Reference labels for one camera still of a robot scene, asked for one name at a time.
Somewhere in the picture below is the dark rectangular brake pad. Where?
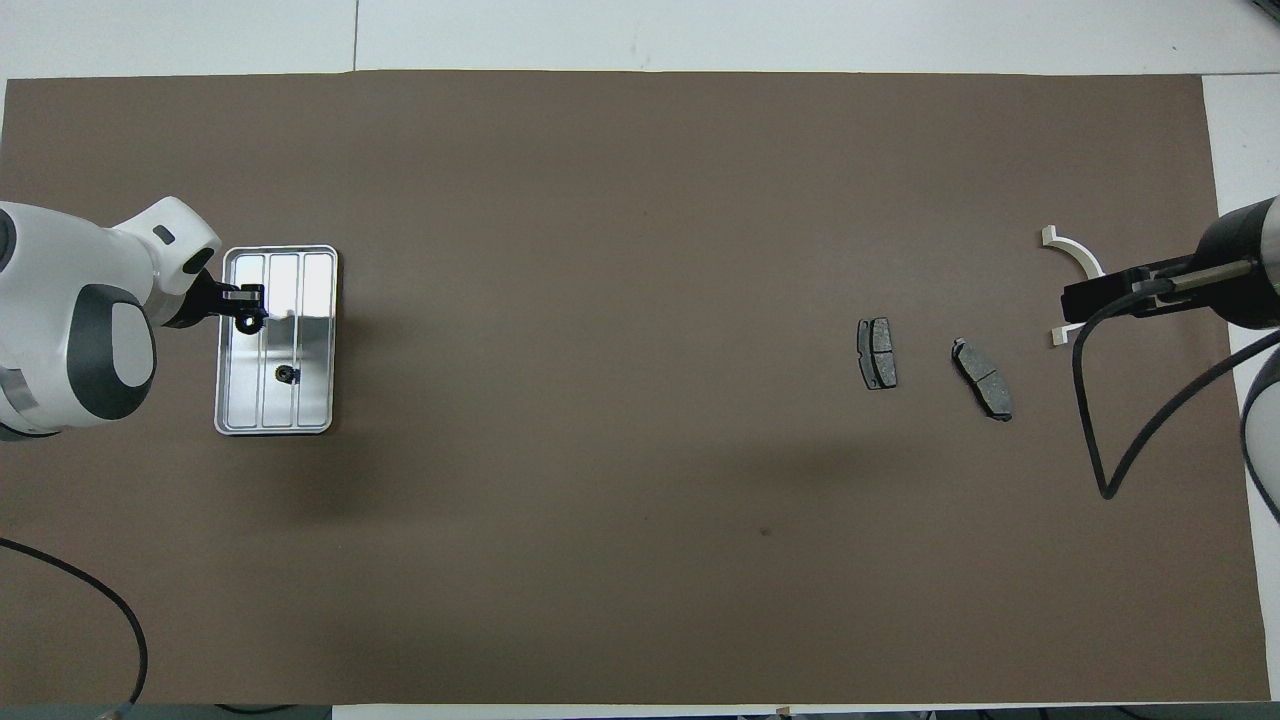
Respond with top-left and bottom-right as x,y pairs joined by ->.
856,317 -> 898,391

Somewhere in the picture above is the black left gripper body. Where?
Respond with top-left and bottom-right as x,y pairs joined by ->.
160,266 -> 243,331

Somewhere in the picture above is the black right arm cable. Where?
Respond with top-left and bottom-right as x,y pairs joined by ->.
1072,260 -> 1280,501

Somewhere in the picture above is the dark curved brake pad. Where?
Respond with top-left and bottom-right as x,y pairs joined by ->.
950,338 -> 1014,423

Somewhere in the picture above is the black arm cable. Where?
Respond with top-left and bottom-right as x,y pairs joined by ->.
0,538 -> 151,706
1072,260 -> 1280,501

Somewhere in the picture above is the white curved plastic bracket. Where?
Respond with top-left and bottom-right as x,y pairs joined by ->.
1040,225 -> 1107,348

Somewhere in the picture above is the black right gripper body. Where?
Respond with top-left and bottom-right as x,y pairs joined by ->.
1062,198 -> 1280,329

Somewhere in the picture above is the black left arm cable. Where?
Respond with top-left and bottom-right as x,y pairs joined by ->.
0,538 -> 151,706

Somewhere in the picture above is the silver metal tray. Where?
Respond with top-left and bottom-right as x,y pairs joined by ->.
213,245 -> 339,437

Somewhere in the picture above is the brown table mat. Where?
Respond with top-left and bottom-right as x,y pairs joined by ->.
0,70 -> 1271,706

